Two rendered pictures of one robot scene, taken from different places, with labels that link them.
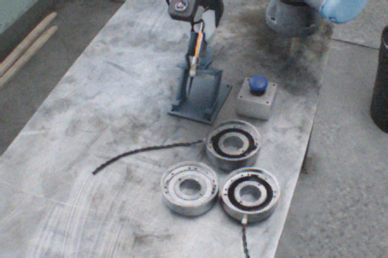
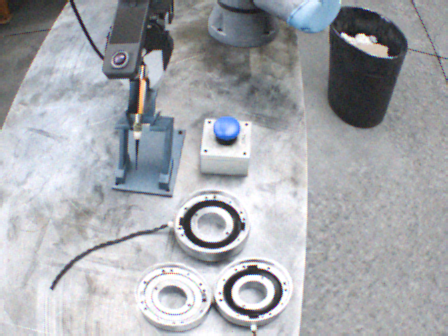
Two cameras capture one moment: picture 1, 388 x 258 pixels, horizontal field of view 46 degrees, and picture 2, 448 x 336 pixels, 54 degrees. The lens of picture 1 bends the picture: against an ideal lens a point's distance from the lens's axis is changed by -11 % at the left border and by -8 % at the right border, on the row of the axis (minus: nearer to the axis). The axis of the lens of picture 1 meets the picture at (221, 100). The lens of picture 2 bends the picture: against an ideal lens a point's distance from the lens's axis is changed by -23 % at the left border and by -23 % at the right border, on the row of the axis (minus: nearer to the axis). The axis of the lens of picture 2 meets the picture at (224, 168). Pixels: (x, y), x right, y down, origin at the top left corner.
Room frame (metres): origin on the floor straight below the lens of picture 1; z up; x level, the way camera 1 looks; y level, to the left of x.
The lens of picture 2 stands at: (0.25, 0.06, 1.49)
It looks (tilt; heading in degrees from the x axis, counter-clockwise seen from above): 53 degrees down; 346
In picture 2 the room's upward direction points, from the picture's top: 1 degrees clockwise
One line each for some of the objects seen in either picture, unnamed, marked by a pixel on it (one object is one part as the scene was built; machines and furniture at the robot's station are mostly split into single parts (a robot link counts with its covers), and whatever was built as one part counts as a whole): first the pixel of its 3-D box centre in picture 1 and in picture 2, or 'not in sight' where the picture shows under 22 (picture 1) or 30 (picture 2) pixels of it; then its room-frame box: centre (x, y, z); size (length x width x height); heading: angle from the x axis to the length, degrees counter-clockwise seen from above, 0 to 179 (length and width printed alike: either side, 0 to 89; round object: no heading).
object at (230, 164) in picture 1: (233, 145); (211, 227); (0.64, -0.02, 0.82); 0.10 x 0.10 x 0.04
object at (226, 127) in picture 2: (257, 88); (226, 135); (0.78, -0.07, 0.85); 0.04 x 0.04 x 0.05
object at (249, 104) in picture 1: (258, 96); (227, 143); (0.78, -0.08, 0.82); 0.08 x 0.07 x 0.05; 162
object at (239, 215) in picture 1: (249, 196); (252, 294); (0.52, -0.05, 0.82); 0.10 x 0.10 x 0.04
